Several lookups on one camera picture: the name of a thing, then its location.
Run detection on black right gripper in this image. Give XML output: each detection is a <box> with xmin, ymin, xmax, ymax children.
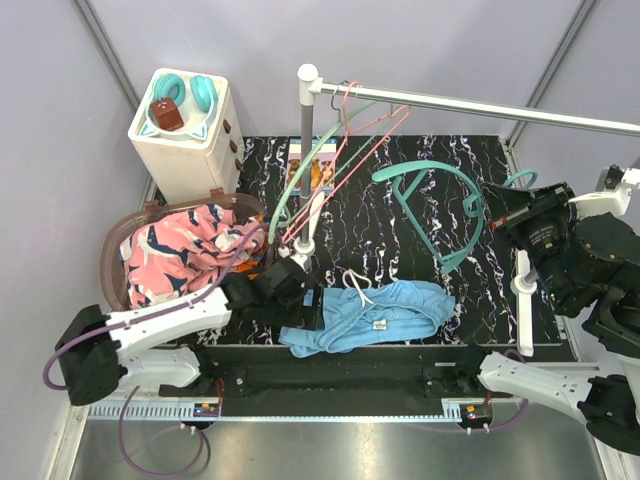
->
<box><xmin>476</xmin><ymin>178</ymin><xmax>579</xmax><ymax>306</ymax></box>

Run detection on mint green hanger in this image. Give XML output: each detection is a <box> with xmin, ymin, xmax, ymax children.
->
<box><xmin>267</xmin><ymin>98</ymin><xmax>381</xmax><ymax>246</ymax></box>

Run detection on light blue shorts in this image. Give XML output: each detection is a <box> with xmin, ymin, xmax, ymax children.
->
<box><xmin>278</xmin><ymin>280</ymin><xmax>456</xmax><ymax>358</ymax></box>

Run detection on teal plastic hanger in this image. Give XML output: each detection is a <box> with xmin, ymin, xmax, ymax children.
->
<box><xmin>372</xmin><ymin>160</ymin><xmax>540</xmax><ymax>275</ymax></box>

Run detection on pink patterned shorts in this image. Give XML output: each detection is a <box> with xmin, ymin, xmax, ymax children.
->
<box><xmin>120</xmin><ymin>204</ymin><xmax>265</xmax><ymax>310</ymax></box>

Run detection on pink wire hanger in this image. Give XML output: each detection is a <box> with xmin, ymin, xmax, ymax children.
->
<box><xmin>282</xmin><ymin>80</ymin><xmax>412</xmax><ymax>241</ymax></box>

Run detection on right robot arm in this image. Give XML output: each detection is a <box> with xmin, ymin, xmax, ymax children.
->
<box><xmin>453</xmin><ymin>183</ymin><xmax>639</xmax><ymax>455</ymax></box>

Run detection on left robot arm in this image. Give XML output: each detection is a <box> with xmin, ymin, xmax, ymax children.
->
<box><xmin>49</xmin><ymin>255</ymin><xmax>324</xmax><ymax>406</ymax></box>

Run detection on dog picture book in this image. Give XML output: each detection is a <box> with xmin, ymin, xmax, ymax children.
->
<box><xmin>285</xmin><ymin>137</ymin><xmax>338</xmax><ymax>195</ymax></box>

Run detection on pink translucent plastic basin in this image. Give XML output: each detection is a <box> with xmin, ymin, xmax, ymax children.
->
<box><xmin>100</xmin><ymin>189</ymin><xmax>266</xmax><ymax>311</ymax></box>

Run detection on white storage box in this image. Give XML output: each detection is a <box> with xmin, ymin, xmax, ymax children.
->
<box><xmin>128</xmin><ymin>68</ymin><xmax>244</xmax><ymax>204</ymax></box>

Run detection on silver clothes rack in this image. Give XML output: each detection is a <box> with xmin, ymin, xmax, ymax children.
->
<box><xmin>282</xmin><ymin>63</ymin><xmax>639</xmax><ymax>358</ymax></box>

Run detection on teal cat ear headphones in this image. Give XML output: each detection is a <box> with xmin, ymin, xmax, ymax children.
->
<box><xmin>138</xmin><ymin>73</ymin><xmax>218</xmax><ymax>142</ymax></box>

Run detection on brown cube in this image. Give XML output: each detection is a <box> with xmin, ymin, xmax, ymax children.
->
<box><xmin>150</xmin><ymin>97</ymin><xmax>184</xmax><ymax>131</ymax></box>

